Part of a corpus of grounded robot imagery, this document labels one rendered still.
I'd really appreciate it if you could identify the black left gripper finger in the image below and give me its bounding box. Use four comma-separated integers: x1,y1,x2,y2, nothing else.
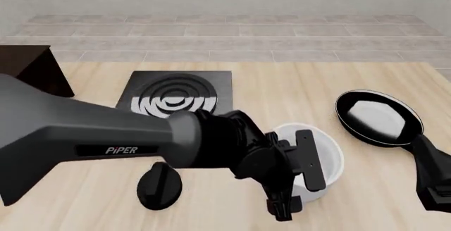
265,188,285,218
281,185,303,222

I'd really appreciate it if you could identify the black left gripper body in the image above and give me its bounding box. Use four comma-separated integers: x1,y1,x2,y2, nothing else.
262,131,301,191

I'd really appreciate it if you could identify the flat black stove plate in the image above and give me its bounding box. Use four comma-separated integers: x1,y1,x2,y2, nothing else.
115,70,235,120

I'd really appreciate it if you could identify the black frying pan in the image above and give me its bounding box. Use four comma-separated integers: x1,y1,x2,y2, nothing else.
335,89,451,212

